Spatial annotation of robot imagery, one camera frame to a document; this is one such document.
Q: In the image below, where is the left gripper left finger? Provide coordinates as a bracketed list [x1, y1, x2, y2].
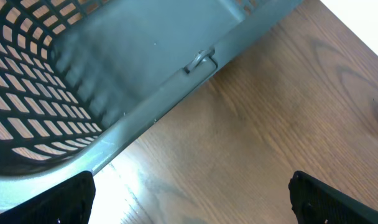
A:
[0, 171, 96, 224]

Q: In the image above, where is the grey plastic shopping basket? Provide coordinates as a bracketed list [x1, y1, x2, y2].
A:
[0, 0, 300, 211]

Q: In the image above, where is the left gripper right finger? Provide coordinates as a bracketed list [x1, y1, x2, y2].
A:
[288, 170, 378, 224]

